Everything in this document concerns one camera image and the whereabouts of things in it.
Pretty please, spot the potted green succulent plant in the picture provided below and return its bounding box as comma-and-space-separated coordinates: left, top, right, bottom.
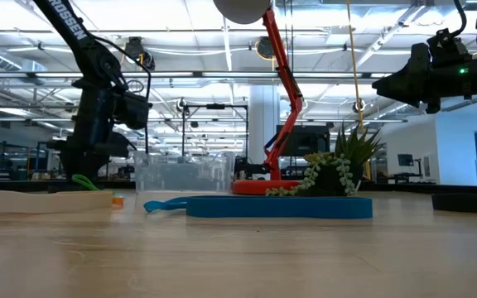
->
265, 123, 385, 198

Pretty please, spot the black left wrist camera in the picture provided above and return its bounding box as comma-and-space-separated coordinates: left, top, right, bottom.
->
116, 90, 153, 130

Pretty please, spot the ceiling cable reel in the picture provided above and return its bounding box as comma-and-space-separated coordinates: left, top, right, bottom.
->
123, 36, 157, 71
255, 36, 277, 61

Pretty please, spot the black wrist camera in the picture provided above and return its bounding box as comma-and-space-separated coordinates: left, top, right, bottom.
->
116, 90, 153, 130
426, 27, 474, 67

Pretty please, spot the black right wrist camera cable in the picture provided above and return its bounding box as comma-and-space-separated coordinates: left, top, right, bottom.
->
452, 0, 470, 41

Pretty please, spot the black monitor screen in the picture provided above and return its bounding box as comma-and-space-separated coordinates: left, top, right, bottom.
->
277, 124, 331, 158

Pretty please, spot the clear plastic bin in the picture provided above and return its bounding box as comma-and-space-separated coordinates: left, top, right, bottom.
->
133, 151, 235, 194

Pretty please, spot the green rubber band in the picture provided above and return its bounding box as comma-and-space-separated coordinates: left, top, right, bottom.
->
71, 173, 101, 192

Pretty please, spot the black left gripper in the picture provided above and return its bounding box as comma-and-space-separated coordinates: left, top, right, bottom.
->
46, 78, 137, 185

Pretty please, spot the yellow hanging cable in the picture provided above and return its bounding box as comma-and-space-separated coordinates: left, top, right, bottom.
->
344, 0, 373, 180

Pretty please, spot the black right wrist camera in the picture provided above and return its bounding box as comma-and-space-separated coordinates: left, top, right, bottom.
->
426, 27, 474, 67

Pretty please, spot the black background machine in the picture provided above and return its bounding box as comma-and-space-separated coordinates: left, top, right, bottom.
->
234, 156, 272, 180

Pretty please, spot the black aluminium table frame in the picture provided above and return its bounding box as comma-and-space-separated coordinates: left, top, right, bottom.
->
0, 177, 477, 195

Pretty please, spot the red desk lamp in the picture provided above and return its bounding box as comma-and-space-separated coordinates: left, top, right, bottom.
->
212, 0, 306, 196

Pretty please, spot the white building column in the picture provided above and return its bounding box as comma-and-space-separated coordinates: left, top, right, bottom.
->
248, 84, 282, 166

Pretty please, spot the small wall monitor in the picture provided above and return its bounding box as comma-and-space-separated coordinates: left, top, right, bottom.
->
397, 153, 416, 168

